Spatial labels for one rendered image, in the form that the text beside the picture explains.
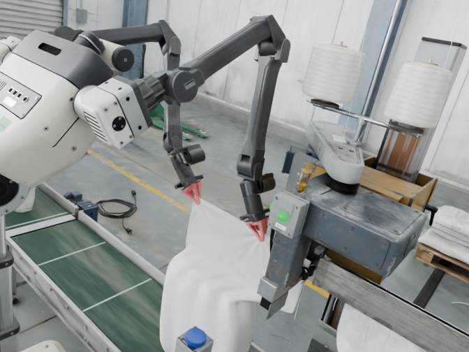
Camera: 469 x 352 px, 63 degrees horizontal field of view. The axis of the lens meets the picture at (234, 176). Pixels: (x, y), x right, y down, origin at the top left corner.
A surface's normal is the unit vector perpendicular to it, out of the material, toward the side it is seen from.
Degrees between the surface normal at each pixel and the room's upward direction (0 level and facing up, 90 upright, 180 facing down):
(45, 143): 115
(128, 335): 0
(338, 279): 90
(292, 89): 90
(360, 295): 90
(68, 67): 50
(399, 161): 90
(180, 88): 80
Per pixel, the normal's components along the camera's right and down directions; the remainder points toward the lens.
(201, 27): -0.63, 0.17
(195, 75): 0.68, 0.22
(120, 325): 0.18, -0.92
